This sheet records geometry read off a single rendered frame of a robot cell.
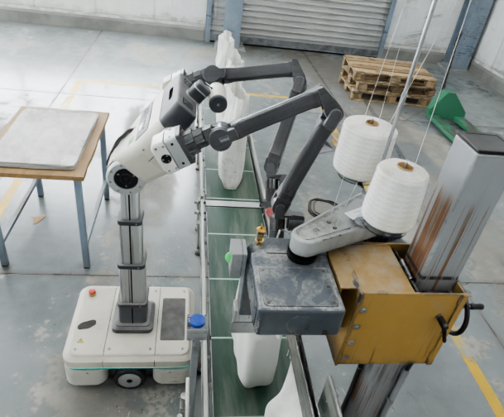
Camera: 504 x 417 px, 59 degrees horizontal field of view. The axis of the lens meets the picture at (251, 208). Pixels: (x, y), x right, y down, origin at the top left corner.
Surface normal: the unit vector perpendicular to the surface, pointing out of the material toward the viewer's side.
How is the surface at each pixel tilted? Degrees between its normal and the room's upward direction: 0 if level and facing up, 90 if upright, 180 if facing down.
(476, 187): 90
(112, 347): 0
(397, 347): 90
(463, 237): 90
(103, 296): 0
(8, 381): 0
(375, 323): 90
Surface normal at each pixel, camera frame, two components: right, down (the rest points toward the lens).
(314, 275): 0.12, -0.82
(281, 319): 0.10, 0.57
